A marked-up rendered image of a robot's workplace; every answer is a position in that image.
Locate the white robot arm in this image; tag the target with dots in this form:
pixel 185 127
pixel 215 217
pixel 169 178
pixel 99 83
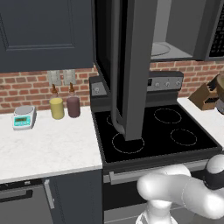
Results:
pixel 172 189

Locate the dark grey microwave door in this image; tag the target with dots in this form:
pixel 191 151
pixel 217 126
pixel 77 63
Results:
pixel 140 58

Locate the glass microwave turntable plate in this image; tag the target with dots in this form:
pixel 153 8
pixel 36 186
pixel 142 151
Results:
pixel 159 49

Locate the black oven door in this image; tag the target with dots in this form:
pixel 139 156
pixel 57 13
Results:
pixel 122 194

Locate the dark grey lower cupboard door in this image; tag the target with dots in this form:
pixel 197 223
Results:
pixel 78 198

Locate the dark grey cupboard door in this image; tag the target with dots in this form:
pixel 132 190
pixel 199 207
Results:
pixel 78 198
pixel 43 32

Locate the dark grey upper cupboard door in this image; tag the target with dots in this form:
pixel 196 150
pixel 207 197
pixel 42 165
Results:
pixel 43 32

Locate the black microwave oven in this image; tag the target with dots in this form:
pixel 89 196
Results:
pixel 180 26

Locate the maroon bottle with brown spout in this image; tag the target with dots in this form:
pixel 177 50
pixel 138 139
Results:
pixel 73 106

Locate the yellow bottle with brown spout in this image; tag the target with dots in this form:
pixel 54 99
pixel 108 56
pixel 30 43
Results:
pixel 57 108

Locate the black stove with hob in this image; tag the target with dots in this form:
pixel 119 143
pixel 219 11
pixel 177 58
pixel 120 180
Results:
pixel 163 140

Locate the white and teal kitchen scale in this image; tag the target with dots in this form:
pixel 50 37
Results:
pixel 24 118

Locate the wooden knife block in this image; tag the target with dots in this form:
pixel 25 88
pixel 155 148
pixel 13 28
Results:
pixel 204 97

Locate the dark grey dishwasher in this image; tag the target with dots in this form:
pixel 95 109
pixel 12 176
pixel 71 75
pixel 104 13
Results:
pixel 20 208

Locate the grey wall outlet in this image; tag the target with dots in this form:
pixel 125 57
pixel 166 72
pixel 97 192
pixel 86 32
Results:
pixel 70 77
pixel 54 77

